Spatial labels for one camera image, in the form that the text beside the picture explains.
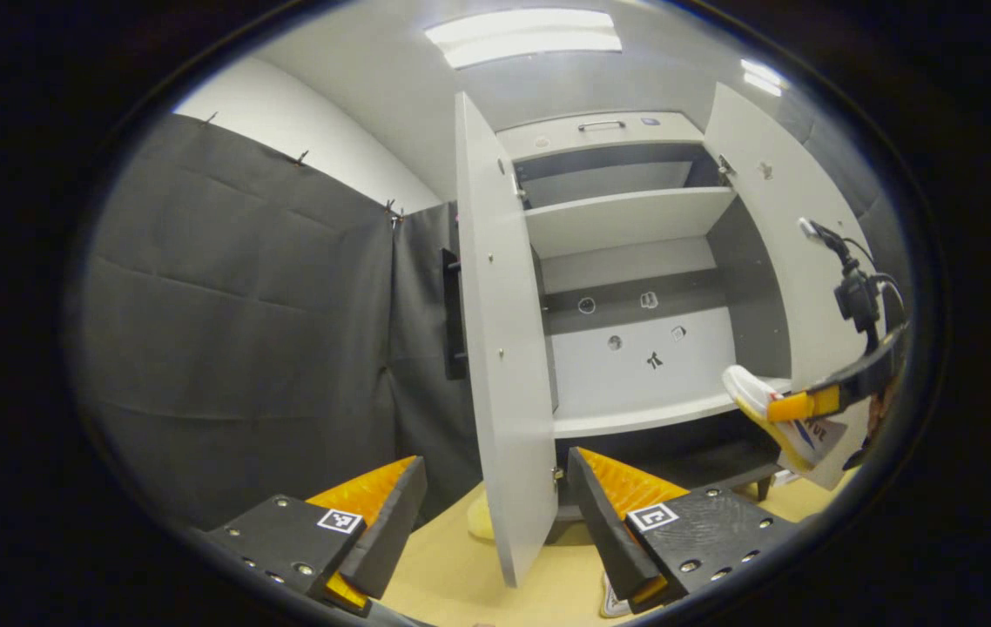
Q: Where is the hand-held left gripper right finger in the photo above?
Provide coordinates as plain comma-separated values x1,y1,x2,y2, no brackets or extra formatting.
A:
567,448,799,613

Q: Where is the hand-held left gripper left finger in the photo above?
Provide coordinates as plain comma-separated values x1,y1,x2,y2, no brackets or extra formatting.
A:
204,455,428,617

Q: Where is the white canvas shoe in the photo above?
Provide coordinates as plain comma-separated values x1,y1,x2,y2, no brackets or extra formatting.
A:
722,366,849,475
600,570,636,619

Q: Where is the white cabinet door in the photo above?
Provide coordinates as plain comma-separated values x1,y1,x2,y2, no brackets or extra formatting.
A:
455,91,559,589
704,83,878,490

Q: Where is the white shoe cabinet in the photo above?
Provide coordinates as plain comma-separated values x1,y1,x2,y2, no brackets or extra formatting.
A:
495,111,797,545

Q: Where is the black backdrop cloth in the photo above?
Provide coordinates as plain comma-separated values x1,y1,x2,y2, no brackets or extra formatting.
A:
796,109,913,314
78,113,483,532

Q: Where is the yellow plush toy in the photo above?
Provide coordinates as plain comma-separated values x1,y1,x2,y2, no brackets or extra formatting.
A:
467,496,496,541

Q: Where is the small ceiling light panel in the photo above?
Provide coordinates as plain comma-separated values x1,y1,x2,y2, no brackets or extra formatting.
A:
739,58,784,97

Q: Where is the black left door handle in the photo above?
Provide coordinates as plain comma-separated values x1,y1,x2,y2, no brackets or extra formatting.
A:
442,248,469,380

